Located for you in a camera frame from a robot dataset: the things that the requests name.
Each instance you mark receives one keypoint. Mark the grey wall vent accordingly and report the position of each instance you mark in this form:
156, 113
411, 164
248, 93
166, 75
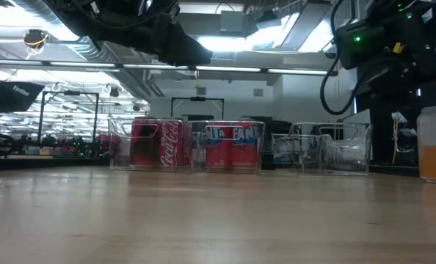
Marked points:
258, 92

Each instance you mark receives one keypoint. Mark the clear plastic bin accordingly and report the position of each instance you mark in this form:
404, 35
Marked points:
197, 161
120, 157
350, 161

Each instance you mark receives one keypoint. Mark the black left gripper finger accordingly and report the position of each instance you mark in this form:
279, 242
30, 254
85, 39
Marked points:
181, 47

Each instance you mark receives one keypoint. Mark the grey ceiling air unit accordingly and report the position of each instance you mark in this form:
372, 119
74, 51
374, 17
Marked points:
232, 22

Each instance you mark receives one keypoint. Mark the long spiral metal duct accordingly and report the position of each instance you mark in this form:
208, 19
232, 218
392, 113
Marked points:
104, 55

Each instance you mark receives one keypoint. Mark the red background machine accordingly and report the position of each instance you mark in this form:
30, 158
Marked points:
102, 140

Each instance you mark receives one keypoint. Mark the red Fanta can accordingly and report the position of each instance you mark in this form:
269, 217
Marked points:
245, 155
218, 155

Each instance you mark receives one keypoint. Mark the black hanging spotlight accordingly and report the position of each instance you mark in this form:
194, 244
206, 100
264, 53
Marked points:
137, 107
114, 92

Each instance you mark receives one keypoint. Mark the small grey hanging box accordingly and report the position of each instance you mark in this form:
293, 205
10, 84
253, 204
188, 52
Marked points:
201, 90

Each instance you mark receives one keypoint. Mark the black softbox light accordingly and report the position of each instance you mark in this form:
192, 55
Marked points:
20, 93

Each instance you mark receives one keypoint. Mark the shiny rectangular metal duct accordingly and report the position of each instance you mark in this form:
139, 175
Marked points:
298, 29

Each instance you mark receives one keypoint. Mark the long ceiling light rail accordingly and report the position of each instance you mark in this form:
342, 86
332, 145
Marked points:
232, 69

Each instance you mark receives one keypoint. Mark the beige small box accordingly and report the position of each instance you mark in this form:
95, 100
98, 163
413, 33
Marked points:
46, 150

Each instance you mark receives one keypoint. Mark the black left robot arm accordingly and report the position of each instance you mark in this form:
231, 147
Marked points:
75, 14

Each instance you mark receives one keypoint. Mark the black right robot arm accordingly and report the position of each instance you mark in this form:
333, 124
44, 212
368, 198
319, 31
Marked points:
361, 47

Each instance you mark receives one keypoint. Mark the wide black frame rig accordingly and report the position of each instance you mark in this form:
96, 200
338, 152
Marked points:
197, 98

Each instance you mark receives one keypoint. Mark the pale teal small box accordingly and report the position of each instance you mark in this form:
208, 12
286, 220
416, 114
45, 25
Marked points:
32, 150

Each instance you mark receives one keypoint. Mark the tall black frame rig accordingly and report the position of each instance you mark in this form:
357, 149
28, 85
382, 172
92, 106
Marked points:
71, 93

